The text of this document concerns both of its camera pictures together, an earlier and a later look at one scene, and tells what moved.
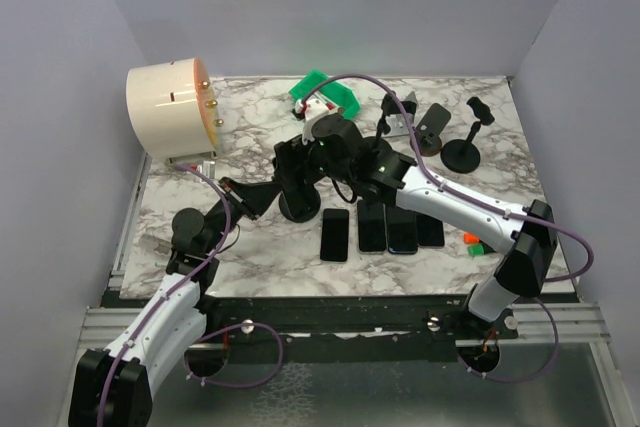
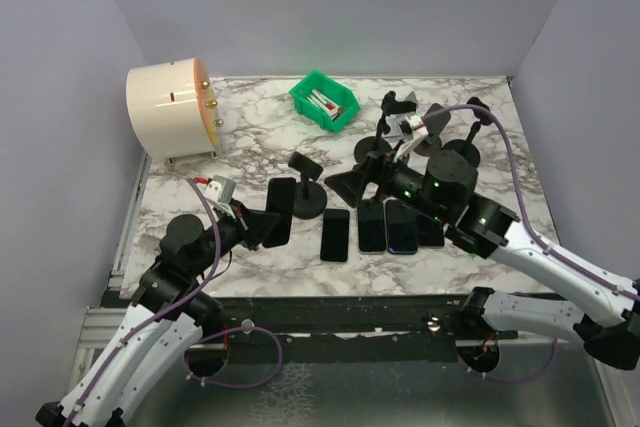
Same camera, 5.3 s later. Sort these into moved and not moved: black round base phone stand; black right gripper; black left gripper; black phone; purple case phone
Moved: black right gripper; black left gripper
Not moved: purple case phone; black phone; black round base phone stand
